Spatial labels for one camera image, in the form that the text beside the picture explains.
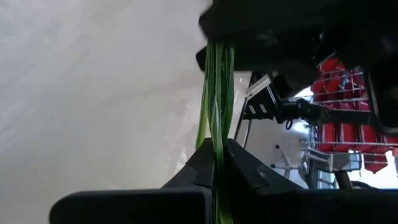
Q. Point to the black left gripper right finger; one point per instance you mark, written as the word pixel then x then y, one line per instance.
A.
pixel 295 208

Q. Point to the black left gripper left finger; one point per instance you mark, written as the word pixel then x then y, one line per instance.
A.
pixel 140 208

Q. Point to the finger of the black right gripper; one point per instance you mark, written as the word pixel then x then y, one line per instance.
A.
pixel 264 59
pixel 255 21

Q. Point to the white flower bunch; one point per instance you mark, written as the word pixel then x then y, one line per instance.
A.
pixel 219 102

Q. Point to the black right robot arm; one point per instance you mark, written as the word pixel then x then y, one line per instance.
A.
pixel 314 112

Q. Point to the grey metal stand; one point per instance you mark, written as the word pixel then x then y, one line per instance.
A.
pixel 342 160

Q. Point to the red storage bin rack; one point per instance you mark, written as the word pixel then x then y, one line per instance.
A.
pixel 345 135

